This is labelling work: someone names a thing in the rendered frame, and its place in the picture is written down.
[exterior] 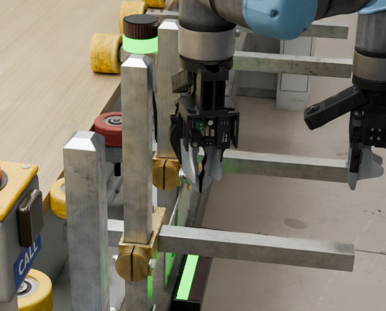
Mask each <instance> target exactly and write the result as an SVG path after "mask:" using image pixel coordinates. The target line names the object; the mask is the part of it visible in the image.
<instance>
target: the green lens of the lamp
mask: <svg viewBox="0 0 386 311"><path fill-rule="evenodd" d="M123 49H124V50H126V51H128V52H132V53H136V54H147V53H151V52H155V51H158V37H156V38H154V39H147V40H136V39H129V38H127V37H125V36H124V34H123Z"/></svg>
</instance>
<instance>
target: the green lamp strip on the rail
mask: <svg viewBox="0 0 386 311"><path fill-rule="evenodd" d="M197 259H198V255H188V257H187V261H186V265H185V268H184V272H183V276H182V279H181V283H180V285H179V289H178V294H177V295H178V296H177V297H176V298H177V299H185V300H187V298H188V295H189V290H190V287H191V283H192V279H193V276H194V271H195V266H196V263H197Z"/></svg>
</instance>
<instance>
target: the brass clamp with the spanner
mask: <svg viewBox="0 0 386 311"><path fill-rule="evenodd" d="M180 168H181V166H180V163H179V161H178V158H177V159H174V158H166V157H157V150H156V151H155V154H154V156H153V158H152V184H153V185H154V186H155V187H156V188H158V189H160V190H164V189H165V191H168V190H171V189H173V188H175V187H176V186H180V185H181V182H179V171H180Z"/></svg>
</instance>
